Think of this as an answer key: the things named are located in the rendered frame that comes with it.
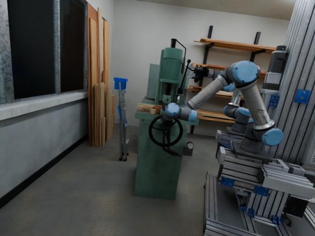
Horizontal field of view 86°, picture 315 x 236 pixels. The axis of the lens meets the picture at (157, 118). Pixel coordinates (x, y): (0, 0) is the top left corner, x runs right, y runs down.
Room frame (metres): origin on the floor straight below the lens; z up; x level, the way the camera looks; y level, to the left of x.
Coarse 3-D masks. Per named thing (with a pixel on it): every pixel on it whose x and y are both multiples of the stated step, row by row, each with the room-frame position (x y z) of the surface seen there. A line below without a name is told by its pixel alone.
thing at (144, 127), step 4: (144, 124) 1.52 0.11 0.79; (148, 124) 1.52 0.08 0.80; (144, 128) 1.52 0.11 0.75; (148, 128) 1.52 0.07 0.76; (152, 128) 1.53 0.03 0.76; (172, 128) 1.53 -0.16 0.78; (176, 128) 1.54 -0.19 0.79; (184, 128) 1.54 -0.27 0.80; (144, 132) 1.52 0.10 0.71; (148, 132) 1.52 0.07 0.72; (152, 132) 1.53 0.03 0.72; (156, 132) 1.53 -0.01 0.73; (160, 132) 1.53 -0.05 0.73; (172, 132) 1.53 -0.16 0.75; (176, 132) 1.54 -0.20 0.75; (184, 132) 1.54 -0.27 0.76; (184, 136) 1.54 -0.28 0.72
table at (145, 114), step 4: (136, 112) 1.52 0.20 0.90; (140, 112) 1.52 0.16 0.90; (144, 112) 1.54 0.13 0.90; (148, 112) 1.56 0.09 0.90; (136, 116) 1.52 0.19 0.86; (140, 116) 1.52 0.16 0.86; (144, 116) 1.52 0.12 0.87; (148, 116) 1.52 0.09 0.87; (152, 116) 1.53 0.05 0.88; (156, 116) 1.53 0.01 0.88; (180, 120) 1.54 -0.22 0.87; (184, 120) 1.54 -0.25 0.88; (196, 120) 1.54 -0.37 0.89; (176, 124) 1.44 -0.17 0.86; (188, 124) 1.54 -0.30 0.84; (192, 124) 1.54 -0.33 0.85; (196, 124) 1.54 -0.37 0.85
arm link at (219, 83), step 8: (224, 72) 1.12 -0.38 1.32; (216, 80) 1.13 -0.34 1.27; (224, 80) 1.10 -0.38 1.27; (208, 88) 1.12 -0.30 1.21; (216, 88) 1.11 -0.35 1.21; (200, 96) 1.12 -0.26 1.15; (208, 96) 1.11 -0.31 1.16; (184, 104) 1.15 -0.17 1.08; (192, 104) 1.11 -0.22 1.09; (200, 104) 1.12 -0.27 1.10
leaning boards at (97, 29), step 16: (96, 16) 2.91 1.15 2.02; (96, 32) 2.85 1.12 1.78; (96, 48) 2.76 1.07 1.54; (96, 64) 2.75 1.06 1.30; (96, 80) 2.73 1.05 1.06; (96, 96) 2.59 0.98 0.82; (112, 96) 3.17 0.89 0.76; (96, 112) 2.59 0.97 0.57; (112, 112) 3.20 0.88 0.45; (96, 128) 2.59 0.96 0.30; (112, 128) 3.10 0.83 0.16; (96, 144) 2.59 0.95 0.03
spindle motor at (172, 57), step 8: (168, 48) 1.63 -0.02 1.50; (176, 48) 1.61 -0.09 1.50; (168, 56) 1.62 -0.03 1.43; (176, 56) 1.61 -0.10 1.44; (168, 64) 1.62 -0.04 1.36; (176, 64) 1.62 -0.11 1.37; (168, 72) 1.62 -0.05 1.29; (176, 72) 1.63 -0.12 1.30; (160, 80) 1.68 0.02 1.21; (168, 80) 1.61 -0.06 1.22; (176, 80) 1.64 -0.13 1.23
